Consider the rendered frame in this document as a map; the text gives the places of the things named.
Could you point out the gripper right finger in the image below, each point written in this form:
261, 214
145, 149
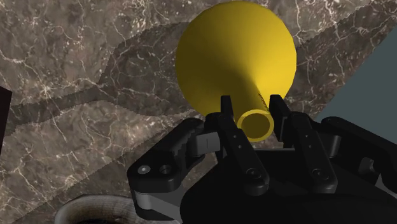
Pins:
310, 145

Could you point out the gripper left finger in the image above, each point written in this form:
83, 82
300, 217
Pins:
235, 145

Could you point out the yellow funnel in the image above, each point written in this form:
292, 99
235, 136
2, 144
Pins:
229, 56

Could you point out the grey round cup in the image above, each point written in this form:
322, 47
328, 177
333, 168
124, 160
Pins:
102, 209

